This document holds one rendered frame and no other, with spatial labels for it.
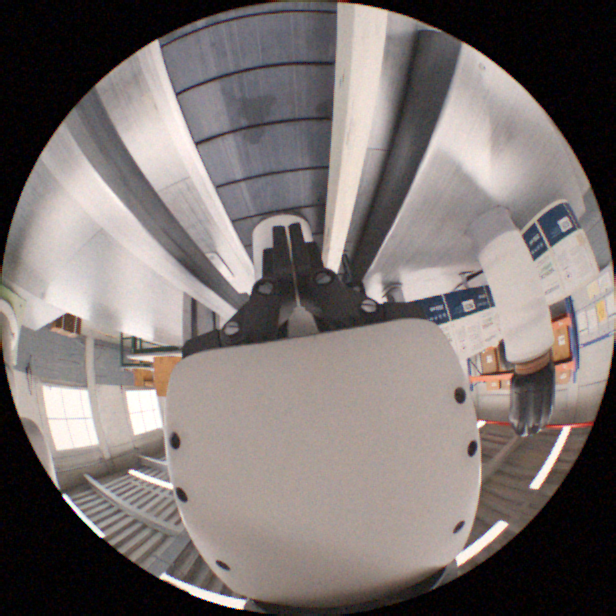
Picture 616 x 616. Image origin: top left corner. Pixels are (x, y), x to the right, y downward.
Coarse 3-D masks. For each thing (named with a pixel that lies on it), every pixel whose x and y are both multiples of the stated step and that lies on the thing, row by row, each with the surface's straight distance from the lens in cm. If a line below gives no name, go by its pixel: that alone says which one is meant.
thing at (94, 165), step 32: (96, 96) 6; (64, 128) 5; (96, 128) 6; (64, 160) 5; (96, 160) 5; (128, 160) 6; (96, 192) 5; (128, 192) 5; (128, 224) 6; (160, 224) 6; (160, 256) 7; (192, 256) 8; (192, 288) 8; (224, 288) 10
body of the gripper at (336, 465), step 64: (192, 384) 6; (256, 384) 5; (320, 384) 5; (384, 384) 5; (448, 384) 6; (192, 448) 6; (256, 448) 5; (320, 448) 5; (384, 448) 5; (448, 448) 6; (192, 512) 7; (256, 512) 5; (320, 512) 5; (384, 512) 5; (448, 512) 7; (256, 576) 7; (320, 576) 7; (384, 576) 7
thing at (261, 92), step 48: (192, 48) 12; (240, 48) 12; (288, 48) 12; (336, 48) 12; (192, 96) 12; (240, 96) 12; (288, 96) 12; (240, 144) 13; (288, 144) 13; (240, 192) 15; (288, 192) 15
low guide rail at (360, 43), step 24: (360, 24) 9; (384, 24) 9; (360, 48) 9; (336, 72) 10; (360, 72) 9; (336, 96) 10; (360, 96) 9; (336, 120) 10; (360, 120) 9; (336, 144) 11; (360, 144) 10; (336, 168) 11; (360, 168) 11; (336, 192) 11; (336, 216) 13; (336, 240) 15; (336, 264) 18
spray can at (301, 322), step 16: (256, 224) 17; (272, 224) 16; (288, 224) 15; (304, 224) 16; (256, 240) 16; (272, 240) 15; (288, 240) 14; (256, 256) 15; (256, 272) 15; (304, 320) 12
